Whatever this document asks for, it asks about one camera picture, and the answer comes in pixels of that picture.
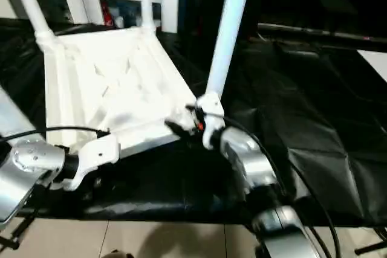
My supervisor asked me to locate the black metal table leg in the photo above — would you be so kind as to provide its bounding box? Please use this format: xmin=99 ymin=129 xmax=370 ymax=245
xmin=0 ymin=209 xmax=34 ymax=250

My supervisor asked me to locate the black metal floor bar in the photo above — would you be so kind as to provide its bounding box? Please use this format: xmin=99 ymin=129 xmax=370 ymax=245
xmin=354 ymin=241 xmax=387 ymax=256

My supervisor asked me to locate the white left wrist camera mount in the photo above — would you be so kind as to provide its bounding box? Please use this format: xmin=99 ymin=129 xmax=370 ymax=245
xmin=50 ymin=134 xmax=120 ymax=192

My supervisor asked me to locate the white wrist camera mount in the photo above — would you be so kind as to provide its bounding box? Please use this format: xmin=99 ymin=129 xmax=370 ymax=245
xmin=195 ymin=94 xmax=226 ymax=150
xmin=50 ymin=134 xmax=120 ymax=192

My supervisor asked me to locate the black metal rail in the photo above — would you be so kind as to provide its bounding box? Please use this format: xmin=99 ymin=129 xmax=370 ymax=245
xmin=256 ymin=23 xmax=387 ymax=43

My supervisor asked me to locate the white plastic table top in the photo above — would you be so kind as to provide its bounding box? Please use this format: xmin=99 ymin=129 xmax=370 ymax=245
xmin=34 ymin=27 xmax=200 ymax=162

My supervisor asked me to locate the black mat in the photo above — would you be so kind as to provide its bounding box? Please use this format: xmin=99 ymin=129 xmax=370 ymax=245
xmin=0 ymin=18 xmax=387 ymax=228

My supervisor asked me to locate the red packet in cabinet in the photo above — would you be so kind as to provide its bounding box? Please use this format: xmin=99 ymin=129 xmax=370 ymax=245
xmin=102 ymin=5 xmax=112 ymax=26

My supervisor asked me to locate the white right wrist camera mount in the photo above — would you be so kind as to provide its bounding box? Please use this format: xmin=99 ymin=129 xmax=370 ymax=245
xmin=195 ymin=94 xmax=226 ymax=150

